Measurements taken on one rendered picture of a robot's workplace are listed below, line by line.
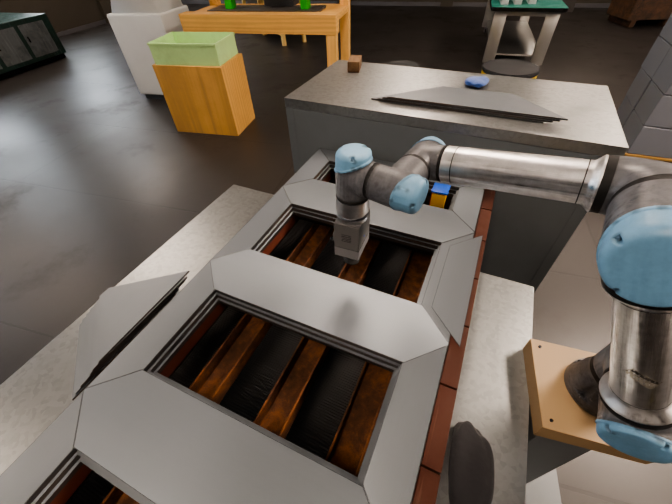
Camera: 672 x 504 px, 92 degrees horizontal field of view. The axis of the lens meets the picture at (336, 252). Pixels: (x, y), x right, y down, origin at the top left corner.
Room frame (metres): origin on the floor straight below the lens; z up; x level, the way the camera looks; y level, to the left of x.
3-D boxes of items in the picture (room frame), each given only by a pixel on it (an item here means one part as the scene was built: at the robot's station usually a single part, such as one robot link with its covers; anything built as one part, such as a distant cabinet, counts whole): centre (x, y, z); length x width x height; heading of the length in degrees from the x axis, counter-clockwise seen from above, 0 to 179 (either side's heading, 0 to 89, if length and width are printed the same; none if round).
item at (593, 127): (1.51, -0.51, 1.03); 1.30 x 0.60 x 0.04; 64
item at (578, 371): (0.32, -0.65, 0.78); 0.15 x 0.15 x 0.10
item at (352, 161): (0.60, -0.05, 1.22); 0.09 x 0.08 x 0.11; 53
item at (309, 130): (1.26, -0.39, 0.51); 1.30 x 0.04 x 1.01; 64
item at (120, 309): (0.58, 0.68, 0.77); 0.45 x 0.20 x 0.04; 154
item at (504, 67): (2.95, -1.52, 0.35); 0.45 x 0.45 x 0.71
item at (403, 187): (0.55, -0.13, 1.22); 0.11 x 0.11 x 0.08; 53
